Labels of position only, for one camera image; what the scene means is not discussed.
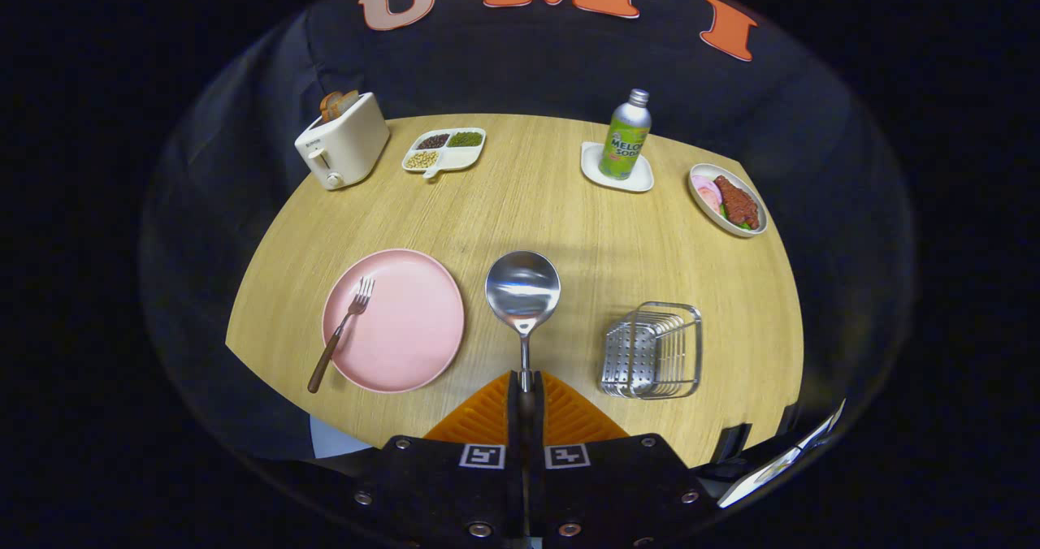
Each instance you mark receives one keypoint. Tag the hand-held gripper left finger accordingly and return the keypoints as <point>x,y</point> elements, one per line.
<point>439,484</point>

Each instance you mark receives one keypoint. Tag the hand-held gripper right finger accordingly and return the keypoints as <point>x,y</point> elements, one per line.
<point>609,484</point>

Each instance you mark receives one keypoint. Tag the pink round plate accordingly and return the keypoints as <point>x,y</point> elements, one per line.
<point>410,330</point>

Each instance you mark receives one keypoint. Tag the white oval food bowl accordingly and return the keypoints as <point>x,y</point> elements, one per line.
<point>703,206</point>

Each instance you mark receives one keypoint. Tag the white square coaster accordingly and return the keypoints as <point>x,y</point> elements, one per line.
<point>638,181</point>

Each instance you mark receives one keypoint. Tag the red meat piece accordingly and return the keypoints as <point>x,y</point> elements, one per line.
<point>739,205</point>

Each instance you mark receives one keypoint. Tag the pink ham slices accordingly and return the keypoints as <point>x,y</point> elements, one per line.
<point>705,192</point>

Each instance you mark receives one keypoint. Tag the white divided dish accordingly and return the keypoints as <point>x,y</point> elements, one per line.
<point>457,159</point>

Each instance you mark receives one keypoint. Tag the pile of yellow soybeans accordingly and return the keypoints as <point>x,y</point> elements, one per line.
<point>421,159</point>

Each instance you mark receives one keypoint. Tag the green soda bottle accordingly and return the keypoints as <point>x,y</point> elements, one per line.
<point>624,143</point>

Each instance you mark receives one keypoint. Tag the pile of dark red beans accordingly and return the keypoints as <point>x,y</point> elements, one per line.
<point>432,140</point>

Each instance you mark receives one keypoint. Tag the pile of green beans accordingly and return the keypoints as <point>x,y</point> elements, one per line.
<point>465,138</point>

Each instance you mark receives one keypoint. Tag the white toaster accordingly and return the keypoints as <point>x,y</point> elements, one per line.
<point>345,147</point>

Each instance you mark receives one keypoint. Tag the toasted bread slice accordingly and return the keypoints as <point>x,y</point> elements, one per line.
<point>349,101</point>
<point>329,106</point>

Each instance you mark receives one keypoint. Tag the black backdrop cloth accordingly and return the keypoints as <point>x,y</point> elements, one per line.
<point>520,70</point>

